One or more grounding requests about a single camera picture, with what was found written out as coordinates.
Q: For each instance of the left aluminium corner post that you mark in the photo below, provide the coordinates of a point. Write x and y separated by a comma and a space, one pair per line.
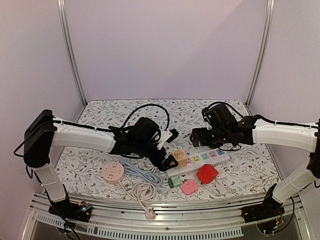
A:
61, 6

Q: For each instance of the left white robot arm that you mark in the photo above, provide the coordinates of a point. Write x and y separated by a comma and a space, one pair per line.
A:
48, 132

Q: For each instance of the aluminium corner post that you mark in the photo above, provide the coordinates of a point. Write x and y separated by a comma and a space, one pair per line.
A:
270, 6
61, 6

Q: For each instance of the pink plug adapter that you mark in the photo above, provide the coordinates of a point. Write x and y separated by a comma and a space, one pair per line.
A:
189, 187

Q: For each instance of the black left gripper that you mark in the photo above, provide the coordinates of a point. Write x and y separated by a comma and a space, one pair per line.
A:
164, 166

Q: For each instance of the aluminium front rail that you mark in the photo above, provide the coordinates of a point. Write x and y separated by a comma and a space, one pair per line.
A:
116, 219

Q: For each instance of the beige cube socket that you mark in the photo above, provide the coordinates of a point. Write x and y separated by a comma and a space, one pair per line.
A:
181, 157

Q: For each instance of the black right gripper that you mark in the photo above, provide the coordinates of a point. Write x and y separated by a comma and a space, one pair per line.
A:
200, 133

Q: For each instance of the right aluminium corner post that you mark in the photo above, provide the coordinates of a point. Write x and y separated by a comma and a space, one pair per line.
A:
270, 6

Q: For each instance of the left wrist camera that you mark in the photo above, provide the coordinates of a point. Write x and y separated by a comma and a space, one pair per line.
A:
167, 136

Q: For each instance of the white power strip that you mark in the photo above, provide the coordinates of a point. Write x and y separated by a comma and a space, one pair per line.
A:
212, 157

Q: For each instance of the red cube socket adapter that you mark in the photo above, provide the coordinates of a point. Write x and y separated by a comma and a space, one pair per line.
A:
207, 173

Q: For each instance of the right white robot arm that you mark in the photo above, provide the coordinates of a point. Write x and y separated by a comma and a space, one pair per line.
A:
295, 147

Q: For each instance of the green plug adapter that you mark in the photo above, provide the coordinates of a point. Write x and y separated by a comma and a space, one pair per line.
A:
174, 182

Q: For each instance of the round pink power socket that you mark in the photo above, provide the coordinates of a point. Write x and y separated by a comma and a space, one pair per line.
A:
113, 172

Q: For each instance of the floral patterned table mat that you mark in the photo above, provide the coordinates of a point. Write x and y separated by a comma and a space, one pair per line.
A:
249, 171

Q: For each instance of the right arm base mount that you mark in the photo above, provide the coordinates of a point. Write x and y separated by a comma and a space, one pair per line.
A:
266, 216

